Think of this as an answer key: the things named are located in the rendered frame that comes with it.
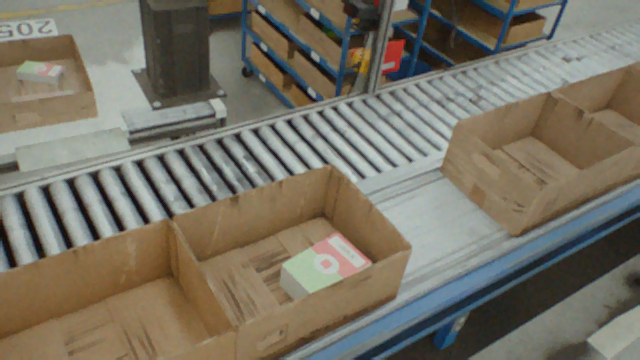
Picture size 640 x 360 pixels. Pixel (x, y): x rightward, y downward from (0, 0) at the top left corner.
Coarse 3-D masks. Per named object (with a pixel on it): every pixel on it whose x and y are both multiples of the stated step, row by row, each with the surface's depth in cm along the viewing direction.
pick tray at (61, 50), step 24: (0, 48) 188; (24, 48) 192; (48, 48) 195; (72, 48) 198; (0, 72) 189; (72, 72) 194; (0, 96) 179; (72, 96) 170; (0, 120) 164; (24, 120) 168; (48, 120) 171; (72, 120) 175
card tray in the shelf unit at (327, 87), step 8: (296, 56) 291; (304, 56) 297; (296, 64) 293; (304, 64) 286; (304, 72) 289; (312, 72) 282; (320, 72) 294; (328, 72) 295; (352, 72) 299; (312, 80) 284; (320, 80) 278; (328, 80) 272; (336, 80) 291; (344, 80) 292; (352, 80) 291; (320, 88) 280; (328, 88) 274; (344, 88) 270; (352, 88) 273; (328, 96) 276
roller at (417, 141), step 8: (368, 104) 206; (376, 104) 204; (376, 112) 203; (384, 112) 201; (392, 112) 201; (384, 120) 201; (392, 120) 198; (400, 120) 197; (400, 128) 195; (408, 128) 194; (408, 136) 193; (416, 136) 191; (416, 144) 190; (424, 144) 188; (424, 152) 188; (432, 152) 186
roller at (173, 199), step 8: (144, 160) 167; (152, 160) 166; (144, 168) 166; (152, 168) 164; (160, 168) 164; (152, 176) 163; (160, 176) 161; (168, 176) 163; (160, 184) 160; (168, 184) 159; (160, 192) 159; (168, 192) 157; (176, 192) 158; (168, 200) 156; (176, 200) 155; (184, 200) 156; (168, 208) 156; (176, 208) 153; (184, 208) 153
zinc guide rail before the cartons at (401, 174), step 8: (440, 152) 162; (416, 160) 158; (424, 160) 158; (432, 160) 159; (440, 160) 159; (400, 168) 154; (408, 168) 155; (416, 168) 155; (424, 168) 156; (432, 168) 156; (376, 176) 151; (384, 176) 151; (392, 176) 151; (400, 176) 152; (408, 176) 152; (416, 176) 154; (360, 184) 147; (368, 184) 148; (376, 184) 148; (384, 184) 149; (392, 184) 149; (368, 192) 145
